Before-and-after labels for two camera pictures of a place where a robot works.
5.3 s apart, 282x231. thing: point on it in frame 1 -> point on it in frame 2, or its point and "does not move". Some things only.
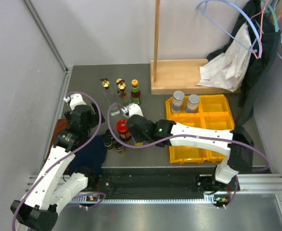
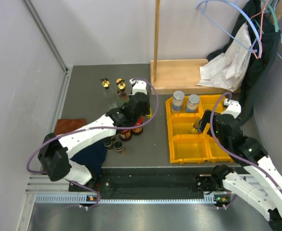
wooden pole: [157, 6] does not move
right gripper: [136, 138] -> [205, 119]
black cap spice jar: [119, 147] does not move
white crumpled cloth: [227, 70] does not move
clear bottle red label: [123, 96] does not move
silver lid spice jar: [192, 105] does not move
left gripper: [94, 117] -> [146, 111]
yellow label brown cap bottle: [139, 144] -> [196, 124]
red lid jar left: [122, 127] does not move
